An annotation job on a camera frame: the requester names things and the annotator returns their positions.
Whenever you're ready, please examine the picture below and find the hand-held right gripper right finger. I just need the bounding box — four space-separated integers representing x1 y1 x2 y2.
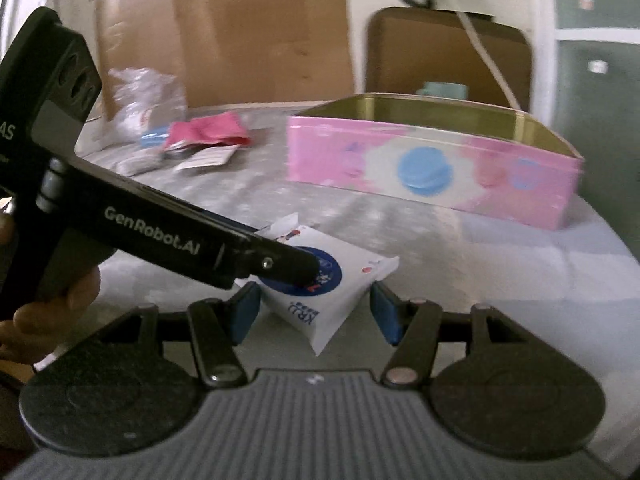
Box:
369 280 532 389

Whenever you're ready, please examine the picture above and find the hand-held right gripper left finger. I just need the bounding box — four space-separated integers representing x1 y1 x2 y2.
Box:
98 282 262 389

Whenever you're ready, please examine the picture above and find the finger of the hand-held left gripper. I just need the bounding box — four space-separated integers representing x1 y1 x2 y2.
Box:
219 229 321 291

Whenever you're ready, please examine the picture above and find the white tissue packet blue print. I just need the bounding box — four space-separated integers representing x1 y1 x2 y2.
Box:
235 212 401 358

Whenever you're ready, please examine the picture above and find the pink soft packet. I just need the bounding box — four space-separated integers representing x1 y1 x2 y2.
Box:
164 111 252 151

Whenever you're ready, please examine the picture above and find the pink tin box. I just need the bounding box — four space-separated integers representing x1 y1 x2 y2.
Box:
286 92 585 231

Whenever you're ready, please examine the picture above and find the grey soft packet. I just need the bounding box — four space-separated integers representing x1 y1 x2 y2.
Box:
109 151 163 177

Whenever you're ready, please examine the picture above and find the person's left hand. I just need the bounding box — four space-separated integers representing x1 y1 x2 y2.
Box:
0 266 103 365

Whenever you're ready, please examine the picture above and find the white paper label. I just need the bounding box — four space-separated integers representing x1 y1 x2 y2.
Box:
173 144 242 173

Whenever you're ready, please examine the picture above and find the clear plastic bag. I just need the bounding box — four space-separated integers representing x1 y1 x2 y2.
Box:
107 67 189 145

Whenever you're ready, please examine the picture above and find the large cardboard sheet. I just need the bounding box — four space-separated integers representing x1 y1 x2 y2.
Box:
91 0 357 122

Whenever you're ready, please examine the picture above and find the teal cup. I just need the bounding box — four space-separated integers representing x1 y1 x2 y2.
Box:
416 81 470 101

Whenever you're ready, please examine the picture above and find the brown chair back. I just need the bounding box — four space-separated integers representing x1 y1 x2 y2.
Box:
367 7 532 112

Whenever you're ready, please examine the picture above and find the white cable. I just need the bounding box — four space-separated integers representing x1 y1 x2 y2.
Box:
422 0 522 111

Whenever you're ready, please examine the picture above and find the white window frame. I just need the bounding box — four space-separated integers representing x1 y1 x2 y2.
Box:
529 0 640 267

